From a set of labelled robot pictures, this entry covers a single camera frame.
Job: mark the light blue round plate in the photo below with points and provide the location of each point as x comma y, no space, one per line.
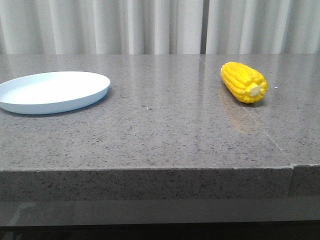
52,92

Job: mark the white pleated curtain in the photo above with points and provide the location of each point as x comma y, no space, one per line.
159,27

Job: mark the yellow toy corn cob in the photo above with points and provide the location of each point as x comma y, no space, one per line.
246,84

